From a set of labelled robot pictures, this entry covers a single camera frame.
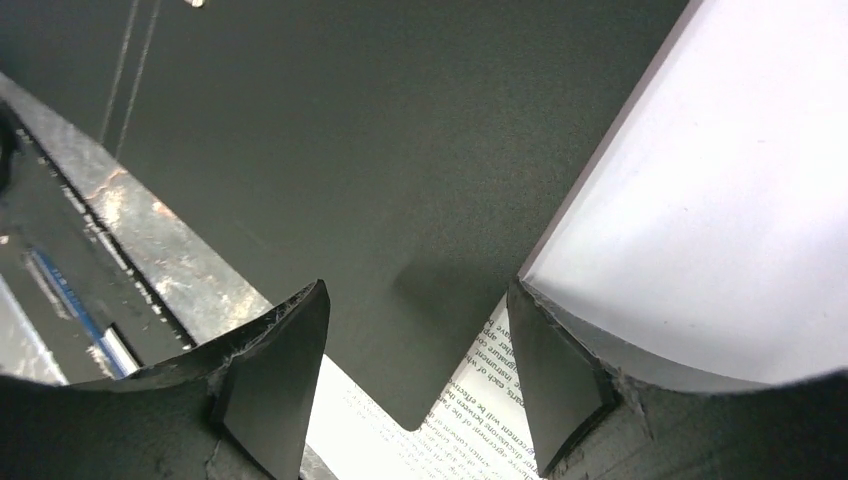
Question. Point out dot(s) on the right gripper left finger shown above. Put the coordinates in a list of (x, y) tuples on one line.
[(259, 384)]

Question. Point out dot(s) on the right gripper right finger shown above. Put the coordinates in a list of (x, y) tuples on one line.
[(566, 391)]

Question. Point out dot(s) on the printed paper sheet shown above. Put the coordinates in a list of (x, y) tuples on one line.
[(701, 257)]

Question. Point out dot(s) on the red folder with black inside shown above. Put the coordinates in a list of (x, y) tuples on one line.
[(408, 153)]

